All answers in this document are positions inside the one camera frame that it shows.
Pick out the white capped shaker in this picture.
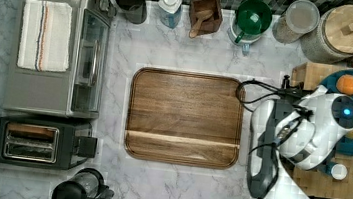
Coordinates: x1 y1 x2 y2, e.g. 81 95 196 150
326 162 348 181

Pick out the black coffee grinder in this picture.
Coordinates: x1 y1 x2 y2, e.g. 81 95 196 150
51 168 115 199

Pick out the large jar wooden lid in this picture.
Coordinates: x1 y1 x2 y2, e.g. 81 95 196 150
298 0 353 67

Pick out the stainless steel toaster oven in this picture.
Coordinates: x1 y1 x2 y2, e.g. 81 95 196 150
4 0 116 119

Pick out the walnut wooden cutting board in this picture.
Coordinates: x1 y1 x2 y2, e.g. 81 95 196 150
124 67 244 169

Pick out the dark glass tumbler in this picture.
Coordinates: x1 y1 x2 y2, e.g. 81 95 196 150
115 0 147 25

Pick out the orange fruit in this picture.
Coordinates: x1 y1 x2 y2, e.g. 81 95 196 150
336 74 353 95

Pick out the glass jar plastic lid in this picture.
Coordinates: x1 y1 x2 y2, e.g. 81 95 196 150
272 0 320 44

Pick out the wooden scoop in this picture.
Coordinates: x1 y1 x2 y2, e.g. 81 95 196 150
189 9 214 38

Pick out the dark wooden utensil box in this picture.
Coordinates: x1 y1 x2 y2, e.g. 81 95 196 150
189 0 223 38

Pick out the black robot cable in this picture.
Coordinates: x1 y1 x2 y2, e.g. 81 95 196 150
223 76 316 199

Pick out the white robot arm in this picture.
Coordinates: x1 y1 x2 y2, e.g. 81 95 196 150
247 86 353 199

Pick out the white striped dish towel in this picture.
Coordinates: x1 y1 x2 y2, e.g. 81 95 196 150
17 0 73 72

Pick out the black two-slot toaster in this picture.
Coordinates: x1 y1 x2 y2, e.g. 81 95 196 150
0 115 97 170

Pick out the clear bottle white cap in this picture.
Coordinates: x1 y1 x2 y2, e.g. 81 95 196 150
158 0 183 29

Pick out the butcher block drawer cabinet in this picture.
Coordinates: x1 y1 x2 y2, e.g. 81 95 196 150
290 62 353 199

